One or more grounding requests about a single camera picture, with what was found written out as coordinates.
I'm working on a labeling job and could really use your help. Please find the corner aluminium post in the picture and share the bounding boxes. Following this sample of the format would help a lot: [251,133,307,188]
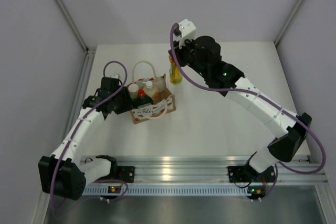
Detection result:
[274,0,306,48]
[39,0,90,54]

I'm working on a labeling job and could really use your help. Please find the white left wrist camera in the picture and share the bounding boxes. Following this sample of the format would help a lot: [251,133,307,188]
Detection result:
[110,73,120,79]

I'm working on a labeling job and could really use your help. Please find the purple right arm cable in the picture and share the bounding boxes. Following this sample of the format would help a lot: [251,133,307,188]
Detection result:
[169,23,327,204]

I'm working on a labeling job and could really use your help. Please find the yellow oil bottle red cap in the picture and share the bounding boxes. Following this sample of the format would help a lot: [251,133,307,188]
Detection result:
[169,53,183,85]

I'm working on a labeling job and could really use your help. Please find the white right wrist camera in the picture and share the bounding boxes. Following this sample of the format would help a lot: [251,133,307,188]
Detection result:
[173,18,196,48]

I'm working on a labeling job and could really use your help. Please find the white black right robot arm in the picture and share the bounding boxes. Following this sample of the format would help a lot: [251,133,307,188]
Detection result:
[169,36,312,180]

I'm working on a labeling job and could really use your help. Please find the cream pump lotion bottle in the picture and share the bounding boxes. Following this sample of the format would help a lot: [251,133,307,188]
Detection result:
[143,80,160,104]

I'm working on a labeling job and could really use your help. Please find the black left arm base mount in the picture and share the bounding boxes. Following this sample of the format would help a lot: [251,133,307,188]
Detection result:
[117,166,135,183]

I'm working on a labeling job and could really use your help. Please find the left corner aluminium post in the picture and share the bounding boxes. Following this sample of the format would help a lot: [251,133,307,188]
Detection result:
[39,0,90,54]

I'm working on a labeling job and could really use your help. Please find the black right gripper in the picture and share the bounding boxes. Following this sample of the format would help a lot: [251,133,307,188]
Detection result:
[169,36,209,79]

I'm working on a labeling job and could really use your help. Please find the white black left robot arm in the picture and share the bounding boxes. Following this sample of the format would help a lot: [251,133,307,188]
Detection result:
[38,74,133,200]

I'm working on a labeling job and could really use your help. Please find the perforated cable duct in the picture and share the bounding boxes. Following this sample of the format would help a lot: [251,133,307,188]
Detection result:
[83,185,251,196]

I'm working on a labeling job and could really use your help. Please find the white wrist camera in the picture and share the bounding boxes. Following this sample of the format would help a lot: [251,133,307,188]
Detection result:
[173,18,196,48]
[110,73,120,79]

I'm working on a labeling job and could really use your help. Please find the right corner aluminium post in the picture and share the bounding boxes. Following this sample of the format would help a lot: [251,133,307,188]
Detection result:
[274,0,306,48]

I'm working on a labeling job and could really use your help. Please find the white-capped pale green bottle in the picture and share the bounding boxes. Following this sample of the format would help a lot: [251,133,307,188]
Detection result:
[128,83,139,100]

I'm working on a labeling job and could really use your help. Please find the burlap canvas bag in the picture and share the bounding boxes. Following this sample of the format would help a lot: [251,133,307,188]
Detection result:
[127,60,176,124]

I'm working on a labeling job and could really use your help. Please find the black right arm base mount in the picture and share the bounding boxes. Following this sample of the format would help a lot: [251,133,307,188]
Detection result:
[227,165,276,183]

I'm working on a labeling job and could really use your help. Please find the green bottle red cap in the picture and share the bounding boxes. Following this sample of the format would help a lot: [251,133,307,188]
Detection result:
[134,89,153,109]

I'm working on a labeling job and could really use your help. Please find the aluminium frame rail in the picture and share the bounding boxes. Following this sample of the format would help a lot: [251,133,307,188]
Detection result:
[116,155,328,185]

